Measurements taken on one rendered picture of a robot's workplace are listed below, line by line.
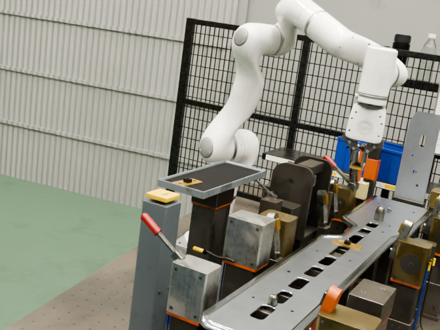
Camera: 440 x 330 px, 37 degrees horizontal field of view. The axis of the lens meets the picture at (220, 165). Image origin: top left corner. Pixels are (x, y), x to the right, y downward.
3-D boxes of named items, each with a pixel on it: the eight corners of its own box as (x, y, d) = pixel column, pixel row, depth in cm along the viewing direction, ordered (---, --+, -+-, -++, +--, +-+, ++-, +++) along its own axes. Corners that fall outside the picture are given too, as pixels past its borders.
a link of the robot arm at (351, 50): (332, 40, 205) (401, 95, 188) (300, 35, 194) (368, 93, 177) (346, 14, 200) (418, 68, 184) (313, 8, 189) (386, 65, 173)
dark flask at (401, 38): (401, 78, 279) (410, 35, 275) (384, 74, 282) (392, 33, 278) (405, 77, 285) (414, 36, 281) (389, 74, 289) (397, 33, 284)
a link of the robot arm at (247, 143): (195, 190, 231) (207, 125, 224) (233, 185, 243) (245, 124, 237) (217, 201, 222) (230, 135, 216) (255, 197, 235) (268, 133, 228)
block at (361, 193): (348, 277, 245) (366, 184, 236) (340, 274, 246) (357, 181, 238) (351, 274, 248) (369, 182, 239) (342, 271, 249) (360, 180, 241)
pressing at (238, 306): (289, 362, 121) (291, 354, 120) (187, 321, 131) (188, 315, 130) (433, 212, 241) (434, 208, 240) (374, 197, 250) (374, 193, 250)
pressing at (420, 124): (423, 203, 247) (442, 115, 240) (393, 196, 253) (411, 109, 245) (423, 202, 248) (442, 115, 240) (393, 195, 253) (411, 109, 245)
